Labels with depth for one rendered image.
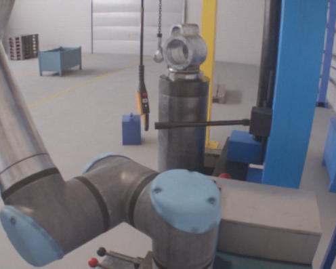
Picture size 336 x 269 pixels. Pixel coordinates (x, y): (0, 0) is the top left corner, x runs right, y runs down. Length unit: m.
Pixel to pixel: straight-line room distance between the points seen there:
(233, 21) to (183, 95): 10.76
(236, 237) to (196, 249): 0.55
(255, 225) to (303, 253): 0.18
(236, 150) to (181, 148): 0.29
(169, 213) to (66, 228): 0.13
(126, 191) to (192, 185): 0.09
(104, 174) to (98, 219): 0.07
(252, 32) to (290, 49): 10.74
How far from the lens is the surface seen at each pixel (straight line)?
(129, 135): 4.20
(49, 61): 9.31
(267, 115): 1.20
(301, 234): 0.94
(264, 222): 0.92
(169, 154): 1.34
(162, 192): 0.38
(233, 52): 12.00
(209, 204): 0.38
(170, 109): 1.26
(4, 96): 0.44
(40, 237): 0.38
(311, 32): 1.16
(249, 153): 1.46
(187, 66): 1.24
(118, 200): 0.43
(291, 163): 1.28
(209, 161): 1.64
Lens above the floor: 1.74
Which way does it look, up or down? 21 degrees down
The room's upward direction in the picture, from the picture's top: 2 degrees clockwise
